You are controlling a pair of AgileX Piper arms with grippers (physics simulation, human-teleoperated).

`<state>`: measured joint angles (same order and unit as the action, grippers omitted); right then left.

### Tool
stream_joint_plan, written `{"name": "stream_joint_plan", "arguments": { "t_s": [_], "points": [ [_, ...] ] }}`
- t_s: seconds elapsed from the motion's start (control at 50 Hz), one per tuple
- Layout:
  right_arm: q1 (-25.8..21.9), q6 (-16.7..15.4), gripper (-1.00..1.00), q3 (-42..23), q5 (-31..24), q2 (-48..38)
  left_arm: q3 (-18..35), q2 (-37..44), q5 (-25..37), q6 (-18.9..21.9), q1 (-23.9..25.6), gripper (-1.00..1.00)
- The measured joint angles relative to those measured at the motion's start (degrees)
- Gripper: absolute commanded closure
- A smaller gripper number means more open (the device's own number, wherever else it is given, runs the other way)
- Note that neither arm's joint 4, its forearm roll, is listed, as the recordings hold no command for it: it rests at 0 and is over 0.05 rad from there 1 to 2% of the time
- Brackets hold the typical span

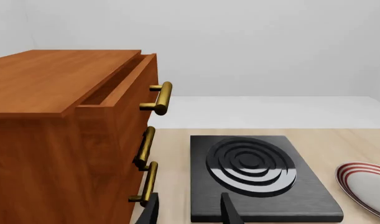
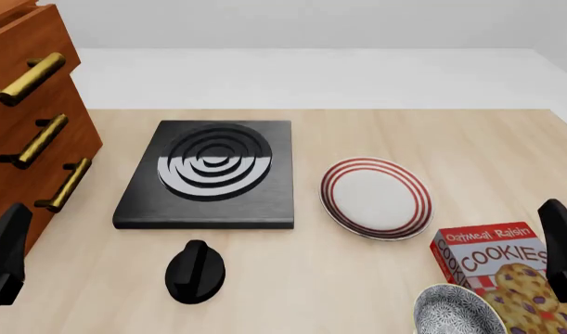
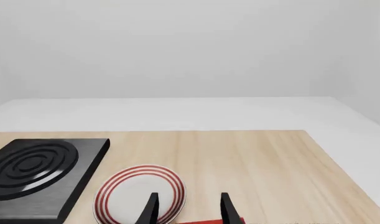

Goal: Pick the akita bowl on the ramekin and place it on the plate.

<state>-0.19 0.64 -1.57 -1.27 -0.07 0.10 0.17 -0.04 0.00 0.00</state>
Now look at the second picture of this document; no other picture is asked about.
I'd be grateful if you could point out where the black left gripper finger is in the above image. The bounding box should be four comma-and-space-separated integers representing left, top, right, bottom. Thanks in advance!
0, 201, 34, 280

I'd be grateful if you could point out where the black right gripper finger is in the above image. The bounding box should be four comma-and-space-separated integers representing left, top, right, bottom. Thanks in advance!
536, 198, 567, 276

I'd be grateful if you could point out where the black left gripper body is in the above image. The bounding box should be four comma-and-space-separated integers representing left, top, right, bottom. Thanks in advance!
0, 268, 25, 309

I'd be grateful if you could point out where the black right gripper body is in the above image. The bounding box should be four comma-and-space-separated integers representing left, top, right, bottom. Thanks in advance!
545, 268, 567, 305

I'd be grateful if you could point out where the black white patterned bowl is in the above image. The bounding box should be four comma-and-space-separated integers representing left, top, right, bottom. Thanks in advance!
412, 282, 509, 334

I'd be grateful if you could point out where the flat black stove plate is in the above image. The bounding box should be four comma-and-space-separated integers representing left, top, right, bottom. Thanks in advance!
111, 120, 296, 231

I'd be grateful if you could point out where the white plate with red rings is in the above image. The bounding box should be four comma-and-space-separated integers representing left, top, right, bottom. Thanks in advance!
319, 156, 434, 242

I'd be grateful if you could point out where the wooden drawer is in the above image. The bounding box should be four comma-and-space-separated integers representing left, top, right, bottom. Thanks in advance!
0, 145, 104, 258
0, 62, 103, 182
0, 3, 83, 116

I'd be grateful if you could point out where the oatmeal raisin cookies box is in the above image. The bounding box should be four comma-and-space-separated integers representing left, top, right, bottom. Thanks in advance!
429, 221, 567, 334

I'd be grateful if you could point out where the round black stove knob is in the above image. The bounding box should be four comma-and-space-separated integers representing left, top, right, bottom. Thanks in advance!
164, 239, 227, 306

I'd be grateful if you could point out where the wooden cabinet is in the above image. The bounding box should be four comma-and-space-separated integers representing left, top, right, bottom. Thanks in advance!
0, 0, 104, 258

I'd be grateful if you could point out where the brass drawer handle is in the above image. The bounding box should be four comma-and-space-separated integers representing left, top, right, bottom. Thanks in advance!
0, 51, 68, 108
33, 157, 94, 214
0, 113, 71, 171

